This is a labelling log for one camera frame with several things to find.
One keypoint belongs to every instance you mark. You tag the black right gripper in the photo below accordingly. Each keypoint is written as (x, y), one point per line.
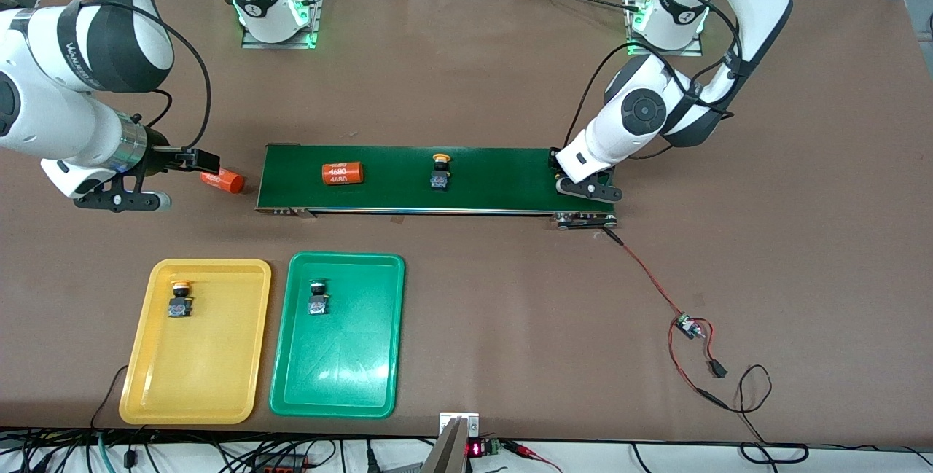
(159, 158)

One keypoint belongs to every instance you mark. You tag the orange 4680 battery cylinder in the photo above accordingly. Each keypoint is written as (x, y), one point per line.
(342, 173)
(229, 181)

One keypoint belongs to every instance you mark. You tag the yellow push button switch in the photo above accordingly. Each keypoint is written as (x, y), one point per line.
(180, 305)
(441, 180)

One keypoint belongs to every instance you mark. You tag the green push button switch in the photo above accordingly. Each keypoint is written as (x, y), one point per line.
(318, 304)

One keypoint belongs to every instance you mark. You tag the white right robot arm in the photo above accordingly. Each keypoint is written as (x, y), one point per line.
(44, 116)

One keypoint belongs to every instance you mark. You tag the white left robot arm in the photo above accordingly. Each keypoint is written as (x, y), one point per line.
(641, 112)

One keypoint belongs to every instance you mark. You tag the green conveyor belt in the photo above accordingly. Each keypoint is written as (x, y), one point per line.
(466, 196)

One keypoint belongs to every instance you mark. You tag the small speed controller board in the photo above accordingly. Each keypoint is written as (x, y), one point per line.
(685, 326)

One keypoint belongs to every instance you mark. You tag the yellow plastic tray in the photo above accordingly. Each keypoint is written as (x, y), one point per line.
(193, 371)

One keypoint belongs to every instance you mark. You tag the green plastic tray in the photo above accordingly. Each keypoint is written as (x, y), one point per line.
(335, 371)

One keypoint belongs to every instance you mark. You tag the red clip lead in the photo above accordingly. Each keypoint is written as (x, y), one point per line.
(528, 451)

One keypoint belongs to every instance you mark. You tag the red digit display module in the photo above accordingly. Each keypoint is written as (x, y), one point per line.
(475, 449)

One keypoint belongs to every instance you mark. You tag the orange power strip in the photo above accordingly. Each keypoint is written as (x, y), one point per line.
(280, 467)

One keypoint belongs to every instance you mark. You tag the grey metal camera mount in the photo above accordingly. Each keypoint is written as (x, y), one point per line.
(452, 451)

